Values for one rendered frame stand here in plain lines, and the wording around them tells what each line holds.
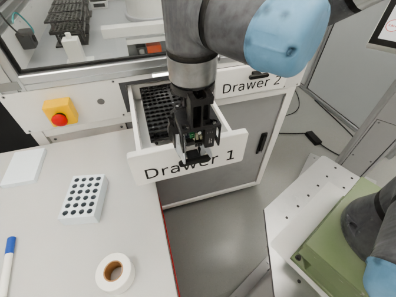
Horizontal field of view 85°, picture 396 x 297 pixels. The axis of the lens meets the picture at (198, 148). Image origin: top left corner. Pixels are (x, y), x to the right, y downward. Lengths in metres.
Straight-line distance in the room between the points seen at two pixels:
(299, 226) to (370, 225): 0.18
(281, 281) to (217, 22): 0.50
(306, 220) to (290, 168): 1.14
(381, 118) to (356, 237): 0.90
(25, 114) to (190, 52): 0.64
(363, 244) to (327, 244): 0.06
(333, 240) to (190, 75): 0.41
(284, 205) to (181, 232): 0.86
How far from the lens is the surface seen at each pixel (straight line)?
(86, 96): 0.77
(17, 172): 0.82
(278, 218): 0.61
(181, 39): 0.30
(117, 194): 0.65
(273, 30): 0.22
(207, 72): 0.32
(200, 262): 1.33
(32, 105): 0.82
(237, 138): 0.53
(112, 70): 0.72
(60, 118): 0.74
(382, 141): 1.42
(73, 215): 0.61
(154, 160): 0.51
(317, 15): 0.23
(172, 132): 0.43
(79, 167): 0.75
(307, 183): 0.70
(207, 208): 1.44
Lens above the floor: 1.28
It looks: 47 degrees down
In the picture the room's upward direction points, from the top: straight up
